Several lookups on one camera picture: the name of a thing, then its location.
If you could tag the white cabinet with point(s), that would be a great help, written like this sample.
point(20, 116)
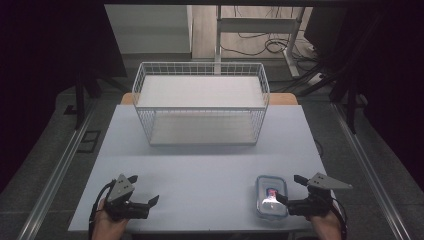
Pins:
point(150, 30)

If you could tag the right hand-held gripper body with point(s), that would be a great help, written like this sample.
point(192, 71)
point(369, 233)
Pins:
point(312, 204)

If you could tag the small black floor plate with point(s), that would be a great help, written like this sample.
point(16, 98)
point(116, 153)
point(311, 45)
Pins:
point(70, 110)

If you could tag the person's right hand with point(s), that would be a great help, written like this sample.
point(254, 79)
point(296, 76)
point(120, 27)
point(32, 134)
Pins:
point(325, 225)

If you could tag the metal floor rail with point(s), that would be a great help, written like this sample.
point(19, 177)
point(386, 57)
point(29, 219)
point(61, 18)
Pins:
point(370, 166)
point(53, 180)

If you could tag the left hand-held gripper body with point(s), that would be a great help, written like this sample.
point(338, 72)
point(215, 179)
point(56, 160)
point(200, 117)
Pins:
point(124, 204)

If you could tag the person's left hand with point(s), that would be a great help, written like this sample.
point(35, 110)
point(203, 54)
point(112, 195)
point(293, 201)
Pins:
point(107, 225)

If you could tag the wooden board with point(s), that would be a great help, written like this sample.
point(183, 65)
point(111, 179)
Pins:
point(282, 98)

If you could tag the black stand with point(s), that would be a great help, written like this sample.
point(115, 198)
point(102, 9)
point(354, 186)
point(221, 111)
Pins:
point(80, 100)
point(350, 100)

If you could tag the black floor socket frame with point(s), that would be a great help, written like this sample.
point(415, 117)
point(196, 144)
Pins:
point(88, 141)

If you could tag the clear plastic container blue lid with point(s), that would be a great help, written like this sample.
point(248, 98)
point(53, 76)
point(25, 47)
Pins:
point(270, 205)

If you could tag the white metal desk frame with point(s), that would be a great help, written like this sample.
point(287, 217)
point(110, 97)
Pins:
point(256, 25)

